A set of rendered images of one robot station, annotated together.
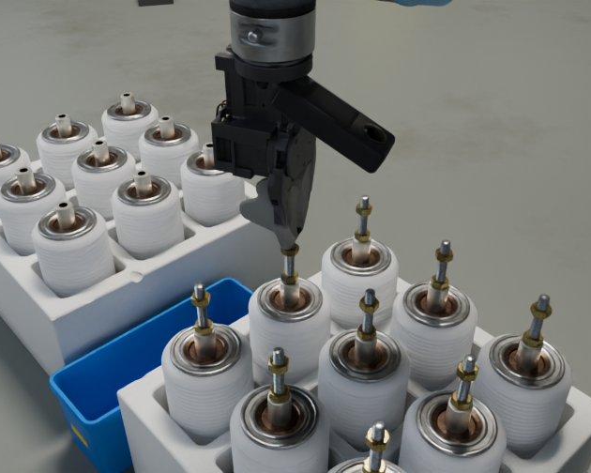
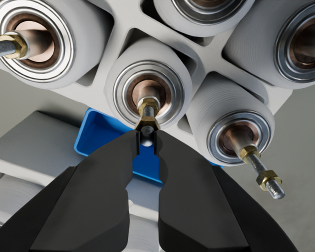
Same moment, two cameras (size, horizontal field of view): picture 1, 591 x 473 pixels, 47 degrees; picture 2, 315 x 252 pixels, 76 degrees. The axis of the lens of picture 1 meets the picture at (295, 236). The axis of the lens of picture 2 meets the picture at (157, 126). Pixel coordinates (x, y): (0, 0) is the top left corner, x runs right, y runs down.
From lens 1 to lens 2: 0.65 m
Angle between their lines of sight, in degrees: 50
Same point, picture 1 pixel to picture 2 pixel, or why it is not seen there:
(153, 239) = not seen: hidden behind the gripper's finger
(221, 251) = (61, 168)
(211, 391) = (270, 114)
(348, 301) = (94, 38)
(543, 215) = not seen: outside the picture
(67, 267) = (155, 243)
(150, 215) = not seen: hidden behind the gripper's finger
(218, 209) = (31, 195)
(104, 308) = (154, 202)
